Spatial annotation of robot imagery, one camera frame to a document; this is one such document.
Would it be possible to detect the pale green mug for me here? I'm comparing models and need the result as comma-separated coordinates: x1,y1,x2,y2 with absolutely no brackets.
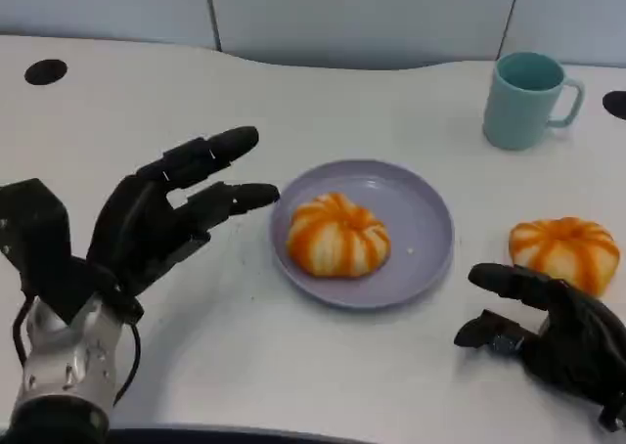
482,50,586,152

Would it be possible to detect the black round table grommet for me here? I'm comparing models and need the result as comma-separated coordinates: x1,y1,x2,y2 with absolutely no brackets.
602,90,626,119
23,58,68,87

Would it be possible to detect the orange white toy bread roll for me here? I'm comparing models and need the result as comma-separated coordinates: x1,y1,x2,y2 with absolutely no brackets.
285,191,393,281
508,216,621,297

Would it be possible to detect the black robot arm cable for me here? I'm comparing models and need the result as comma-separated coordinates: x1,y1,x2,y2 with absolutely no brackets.
112,314,144,407
11,300,31,368

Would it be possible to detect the blue-grey partition panel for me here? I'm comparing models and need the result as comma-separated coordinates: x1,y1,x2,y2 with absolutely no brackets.
496,0,626,68
0,0,219,53
203,0,522,71

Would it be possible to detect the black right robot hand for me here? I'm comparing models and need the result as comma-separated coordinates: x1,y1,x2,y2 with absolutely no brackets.
453,262,626,434

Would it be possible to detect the dark robot torso edge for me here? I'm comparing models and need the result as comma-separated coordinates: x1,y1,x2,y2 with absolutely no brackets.
110,427,346,444

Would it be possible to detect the lilac plate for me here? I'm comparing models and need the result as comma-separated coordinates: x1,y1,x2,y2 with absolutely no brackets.
269,158,456,312

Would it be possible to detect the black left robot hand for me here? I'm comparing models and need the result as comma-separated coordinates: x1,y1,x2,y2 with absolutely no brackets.
84,125,282,324

